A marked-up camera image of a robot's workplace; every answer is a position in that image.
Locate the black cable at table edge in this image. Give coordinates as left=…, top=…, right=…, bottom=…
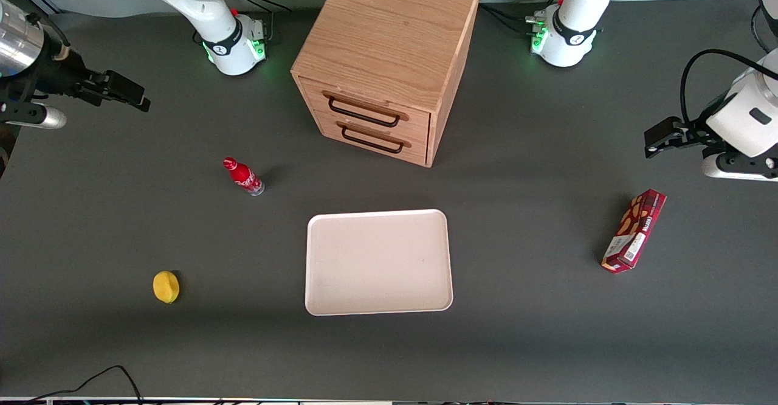
left=27, top=365, right=144, bottom=405

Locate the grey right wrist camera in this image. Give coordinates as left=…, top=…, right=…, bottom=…
left=0, top=103, right=67, bottom=130

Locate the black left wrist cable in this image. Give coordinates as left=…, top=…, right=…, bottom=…
left=680, top=49, right=778, bottom=127

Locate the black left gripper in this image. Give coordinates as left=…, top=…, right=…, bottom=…
left=644, top=116, right=725, bottom=159

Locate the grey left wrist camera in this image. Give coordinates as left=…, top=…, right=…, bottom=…
left=702, top=148, right=778, bottom=182

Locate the black metal drawer handle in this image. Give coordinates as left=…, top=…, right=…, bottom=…
left=322, top=91, right=410, bottom=128
left=336, top=121, right=412, bottom=154

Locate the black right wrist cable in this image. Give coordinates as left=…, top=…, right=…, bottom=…
left=24, top=12, right=71, bottom=60

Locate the black looped cable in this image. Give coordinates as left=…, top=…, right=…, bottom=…
left=751, top=5, right=776, bottom=53

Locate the yellow lemon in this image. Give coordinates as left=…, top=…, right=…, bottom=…
left=153, top=271, right=181, bottom=305

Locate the wooden drawer cabinet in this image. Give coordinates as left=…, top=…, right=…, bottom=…
left=291, top=0, right=481, bottom=168

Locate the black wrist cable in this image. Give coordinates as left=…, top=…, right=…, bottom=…
left=24, top=12, right=71, bottom=60
left=680, top=49, right=778, bottom=127

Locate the red coke bottle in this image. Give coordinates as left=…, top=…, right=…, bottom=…
left=222, top=157, right=266, bottom=197

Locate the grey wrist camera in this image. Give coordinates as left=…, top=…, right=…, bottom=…
left=702, top=148, right=778, bottom=182
left=0, top=103, right=67, bottom=130

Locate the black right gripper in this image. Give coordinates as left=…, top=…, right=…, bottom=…
left=27, top=43, right=151, bottom=113

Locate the black left arm base cable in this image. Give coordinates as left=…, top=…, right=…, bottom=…
left=479, top=2, right=548, bottom=36

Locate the white plastic tray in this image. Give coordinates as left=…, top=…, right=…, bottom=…
left=304, top=209, right=455, bottom=317

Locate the red snack box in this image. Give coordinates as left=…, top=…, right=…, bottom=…
left=601, top=189, right=668, bottom=274

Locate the wooden drawer front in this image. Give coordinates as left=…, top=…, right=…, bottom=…
left=298, top=77, right=432, bottom=145
left=312, top=111, right=430, bottom=166

